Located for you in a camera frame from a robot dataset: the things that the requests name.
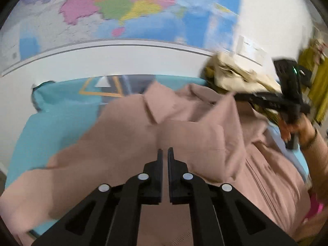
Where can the colourful wall map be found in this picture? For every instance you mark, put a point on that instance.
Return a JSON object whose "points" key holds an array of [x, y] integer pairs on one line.
{"points": [[102, 5]]}

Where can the mustard brown garment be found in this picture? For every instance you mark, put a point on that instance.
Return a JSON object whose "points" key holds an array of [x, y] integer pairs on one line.
{"points": [[269, 114]]}

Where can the pink jacket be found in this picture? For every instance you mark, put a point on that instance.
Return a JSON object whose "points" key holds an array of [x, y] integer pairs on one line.
{"points": [[192, 138]]}

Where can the beige hanging garment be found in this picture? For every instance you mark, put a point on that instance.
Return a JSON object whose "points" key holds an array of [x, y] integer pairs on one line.
{"points": [[320, 50]]}

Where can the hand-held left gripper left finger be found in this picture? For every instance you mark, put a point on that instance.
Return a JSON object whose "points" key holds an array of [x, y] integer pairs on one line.
{"points": [[156, 174]]}

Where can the cream jacket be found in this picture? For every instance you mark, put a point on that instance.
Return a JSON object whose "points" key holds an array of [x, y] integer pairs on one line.
{"points": [[230, 79]]}

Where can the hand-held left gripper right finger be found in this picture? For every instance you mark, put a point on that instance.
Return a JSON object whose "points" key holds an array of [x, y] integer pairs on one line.
{"points": [[175, 176]]}

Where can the teal grey patterned bedsheet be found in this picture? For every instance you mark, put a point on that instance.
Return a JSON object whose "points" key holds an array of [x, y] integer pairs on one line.
{"points": [[51, 133]]}

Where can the white wall socket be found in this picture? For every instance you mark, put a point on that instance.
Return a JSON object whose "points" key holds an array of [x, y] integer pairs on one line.
{"points": [[243, 45], [258, 53]]}

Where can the person's right hand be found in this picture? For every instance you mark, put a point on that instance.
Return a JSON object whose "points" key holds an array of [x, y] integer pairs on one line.
{"points": [[306, 130]]}

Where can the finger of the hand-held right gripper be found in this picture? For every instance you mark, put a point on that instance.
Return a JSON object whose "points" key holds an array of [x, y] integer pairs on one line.
{"points": [[258, 98]]}

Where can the yellow hanging garment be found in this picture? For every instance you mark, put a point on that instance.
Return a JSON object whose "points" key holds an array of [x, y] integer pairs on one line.
{"points": [[320, 87]]}

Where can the person's right forearm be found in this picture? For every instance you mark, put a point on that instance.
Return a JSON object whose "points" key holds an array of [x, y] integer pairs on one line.
{"points": [[320, 153]]}

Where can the magenta cloth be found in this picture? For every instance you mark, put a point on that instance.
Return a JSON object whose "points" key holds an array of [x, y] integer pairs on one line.
{"points": [[315, 207]]}

